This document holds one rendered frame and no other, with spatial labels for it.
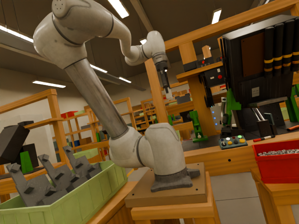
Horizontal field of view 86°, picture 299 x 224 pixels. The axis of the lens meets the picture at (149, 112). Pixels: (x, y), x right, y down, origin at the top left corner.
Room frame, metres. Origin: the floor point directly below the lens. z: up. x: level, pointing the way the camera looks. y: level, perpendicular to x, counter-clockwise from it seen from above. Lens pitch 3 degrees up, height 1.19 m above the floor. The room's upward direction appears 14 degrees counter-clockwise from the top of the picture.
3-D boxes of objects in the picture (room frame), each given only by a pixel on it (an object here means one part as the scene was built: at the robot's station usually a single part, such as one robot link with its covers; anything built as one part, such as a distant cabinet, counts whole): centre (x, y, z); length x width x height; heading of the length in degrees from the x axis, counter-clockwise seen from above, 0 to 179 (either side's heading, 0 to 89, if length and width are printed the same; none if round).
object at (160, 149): (0.78, -0.02, 1.05); 0.18 x 0.16 x 0.22; 60
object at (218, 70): (1.50, -0.67, 1.42); 0.17 x 0.12 x 0.15; 74
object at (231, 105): (1.23, -0.64, 1.17); 0.13 x 0.12 x 0.20; 74
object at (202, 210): (0.77, -0.03, 0.83); 0.32 x 0.32 x 0.04; 72
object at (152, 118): (11.23, -0.11, 1.11); 3.01 x 0.54 x 2.23; 75
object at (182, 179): (0.77, -0.05, 0.91); 0.22 x 0.18 x 0.06; 78
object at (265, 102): (1.15, -0.77, 1.11); 0.39 x 0.16 x 0.03; 164
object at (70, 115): (6.50, 3.14, 1.13); 2.48 x 0.54 x 2.27; 75
